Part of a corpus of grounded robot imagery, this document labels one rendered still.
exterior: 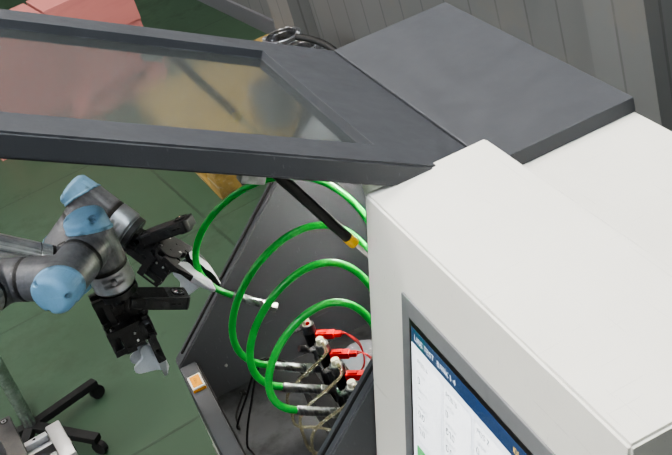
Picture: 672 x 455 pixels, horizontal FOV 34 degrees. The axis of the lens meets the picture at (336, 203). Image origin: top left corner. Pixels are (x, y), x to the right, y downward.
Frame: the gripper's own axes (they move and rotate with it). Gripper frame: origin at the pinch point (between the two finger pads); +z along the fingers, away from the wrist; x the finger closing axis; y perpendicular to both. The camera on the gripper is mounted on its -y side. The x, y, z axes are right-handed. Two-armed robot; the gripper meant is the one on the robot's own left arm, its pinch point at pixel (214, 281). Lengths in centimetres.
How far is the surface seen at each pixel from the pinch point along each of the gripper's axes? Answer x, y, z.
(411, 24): -43, -55, 1
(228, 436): 9.1, 22.4, 21.2
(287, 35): -355, 83, -64
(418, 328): 47, -46, 32
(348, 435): 31.6, -11.6, 36.4
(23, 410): -103, 158, -36
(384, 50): -32, -50, 0
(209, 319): -17.3, 20.4, 3.0
